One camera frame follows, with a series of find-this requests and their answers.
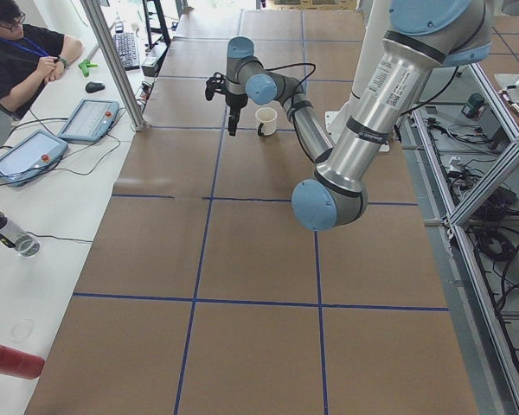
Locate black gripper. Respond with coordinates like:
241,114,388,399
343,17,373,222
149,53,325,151
225,91,247,137

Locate white smiley mug black handle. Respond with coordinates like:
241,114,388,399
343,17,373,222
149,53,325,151
255,106,278,137

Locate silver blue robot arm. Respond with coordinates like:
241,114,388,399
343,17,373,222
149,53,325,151
221,1,494,231

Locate black keyboard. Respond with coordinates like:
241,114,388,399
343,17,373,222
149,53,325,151
112,32,140,70

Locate blue teach pendant far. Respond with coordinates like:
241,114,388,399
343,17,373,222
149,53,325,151
57,99,119,144

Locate blue teach pendant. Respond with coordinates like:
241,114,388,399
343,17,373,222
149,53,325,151
57,99,119,144
0,130,68,187

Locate black computer mouse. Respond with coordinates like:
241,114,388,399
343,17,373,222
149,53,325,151
85,81,106,93

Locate green plastic tool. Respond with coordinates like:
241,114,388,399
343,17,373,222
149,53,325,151
78,59,98,78

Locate blue teach pendant near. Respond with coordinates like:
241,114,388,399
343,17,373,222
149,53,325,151
0,130,68,187

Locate blue tape line lengthwise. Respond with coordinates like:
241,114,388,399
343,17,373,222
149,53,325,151
173,128,225,415

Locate blue tape line crosswise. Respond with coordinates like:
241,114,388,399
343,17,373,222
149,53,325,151
72,292,449,312

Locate seated person black shirt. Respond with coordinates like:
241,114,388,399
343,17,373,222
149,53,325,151
0,1,83,119

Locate clear water bottle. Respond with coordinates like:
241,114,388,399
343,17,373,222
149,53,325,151
0,211,40,257

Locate red cylinder bottle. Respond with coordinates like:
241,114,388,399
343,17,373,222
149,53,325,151
0,344,45,380

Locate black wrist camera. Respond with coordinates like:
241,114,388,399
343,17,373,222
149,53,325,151
205,72,227,101

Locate aluminium frame post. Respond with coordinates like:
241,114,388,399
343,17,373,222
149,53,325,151
80,0,146,131

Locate aluminium frame rail right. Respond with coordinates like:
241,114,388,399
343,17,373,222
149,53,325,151
400,65,519,414

